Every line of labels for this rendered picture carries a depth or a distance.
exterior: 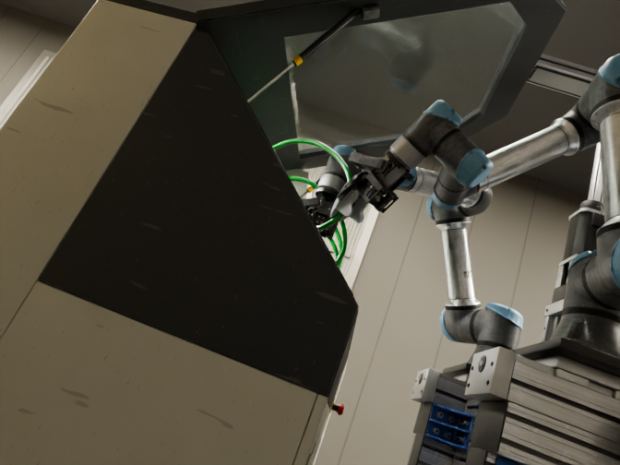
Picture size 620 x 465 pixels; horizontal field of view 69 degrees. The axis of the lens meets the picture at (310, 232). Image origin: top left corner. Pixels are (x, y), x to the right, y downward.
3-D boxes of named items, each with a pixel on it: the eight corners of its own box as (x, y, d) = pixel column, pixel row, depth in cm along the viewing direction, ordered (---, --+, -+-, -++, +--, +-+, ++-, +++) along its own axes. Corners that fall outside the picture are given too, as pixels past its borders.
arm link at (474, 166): (485, 184, 101) (452, 151, 105) (501, 157, 91) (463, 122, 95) (459, 203, 100) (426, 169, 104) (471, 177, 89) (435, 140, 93)
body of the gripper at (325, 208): (330, 231, 119) (345, 193, 123) (300, 221, 120) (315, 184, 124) (330, 242, 126) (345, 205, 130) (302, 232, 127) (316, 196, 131)
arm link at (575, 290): (609, 333, 97) (616, 277, 102) (646, 320, 85) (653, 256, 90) (551, 315, 100) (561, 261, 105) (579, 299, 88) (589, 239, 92)
